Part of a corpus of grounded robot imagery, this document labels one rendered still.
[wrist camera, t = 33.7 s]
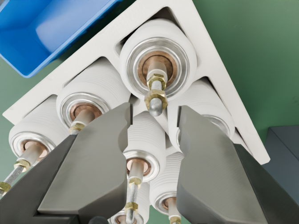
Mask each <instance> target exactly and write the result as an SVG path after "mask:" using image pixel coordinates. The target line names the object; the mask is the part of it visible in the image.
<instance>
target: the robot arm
mask: <svg viewBox="0 0 299 224"><path fill-rule="evenodd" d="M130 125H133V103H129V102H124V103H122V104H121V105H119V106H117V107H115V108H113V109H112V110H110V111H108V112H106V113H105V114H103V115H101V116H99V117H98V118H96V119H94V120H93V121H92V122H90V123H89V124H88V125H86V126H85V127H84V128H83V129H82V130H80V131H79V132H78V133H77V134H76V135H69V136H68V137H67V138H65V139H64V140H63V141H62V142H61V143H60V144H59V145H57V146H56V147H55V148H54V149H53V150H52V151H51V152H50V153H49V154H47V155H46V156H45V157H44V158H43V159H42V160H41V161H40V162H38V163H37V164H36V165H35V166H34V167H33V168H32V169H30V170H29V171H28V172H27V173H26V174H25V175H24V176H22V177H21V178H20V179H19V180H18V181H17V182H16V183H15V184H14V185H13V186H12V187H11V188H10V189H9V190H8V191H7V193H6V194H5V195H4V196H3V197H2V198H1V199H0V224H109V223H108V219H109V218H111V217H112V216H114V215H115V214H117V213H118V212H120V211H121V210H122V209H123V208H124V207H125V205H126V201H127V166H126V157H125V156H124V154H123V152H124V150H125V149H126V148H127V147H128V128H129V127H130ZM177 128H179V129H180V131H181V132H182V136H181V142H180V150H181V152H182V153H183V155H184V158H183V159H182V161H181V165H180V170H179V176H178V183H177V197H176V207H177V210H178V212H179V213H180V214H181V215H182V216H183V217H185V218H186V219H187V220H188V221H189V222H190V223H191V224H299V205H298V204H297V203H296V202H295V201H294V200H293V198H292V197H291V196H290V195H289V194H288V193H287V192H286V191H285V190H284V189H283V187H282V186H281V185H280V184H279V183H278V182H277V181H276V180H275V179H274V178H273V177H272V176H271V175H270V174H269V173H268V172H267V171H266V170H265V168H264V167H263V166H262V165H261V164H260V163H259V162H258V161H257V160H256V159H255V158H254V157H253V156H252V155H251V154H250V153H249V152H248V151H247V150H246V149H245V148H244V147H243V146H242V145H241V144H235V143H234V142H233V141H232V140H231V139H230V138H229V137H228V136H227V135H226V134H225V133H224V132H223V131H222V130H221V129H220V128H219V127H217V126H216V125H215V124H214V123H212V122H211V121H209V120H208V119H207V118H205V117H204V116H202V115H201V114H199V113H198V112H196V111H195V110H193V109H192V108H190V107H189V106H187V105H182V106H178V113H177Z"/></svg>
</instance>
